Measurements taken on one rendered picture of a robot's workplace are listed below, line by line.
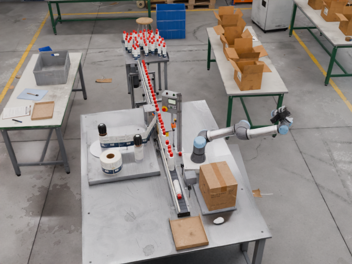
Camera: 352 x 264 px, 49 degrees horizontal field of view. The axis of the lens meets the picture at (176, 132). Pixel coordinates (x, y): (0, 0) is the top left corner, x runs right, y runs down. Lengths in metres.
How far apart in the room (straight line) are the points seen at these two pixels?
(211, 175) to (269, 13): 5.90
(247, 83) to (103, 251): 2.89
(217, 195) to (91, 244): 1.09
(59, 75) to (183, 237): 2.98
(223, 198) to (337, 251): 1.60
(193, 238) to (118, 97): 3.75
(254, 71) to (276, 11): 3.92
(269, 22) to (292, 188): 4.72
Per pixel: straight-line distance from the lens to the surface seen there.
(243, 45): 5.71
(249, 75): 5.04
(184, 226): 3.31
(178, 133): 3.85
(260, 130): 3.48
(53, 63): 5.96
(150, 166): 3.76
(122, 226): 3.35
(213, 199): 3.30
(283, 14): 8.92
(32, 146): 5.77
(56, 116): 4.79
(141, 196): 3.56
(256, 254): 3.51
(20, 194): 5.09
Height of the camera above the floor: 3.39
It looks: 37 degrees down
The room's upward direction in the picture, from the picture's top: 1 degrees counter-clockwise
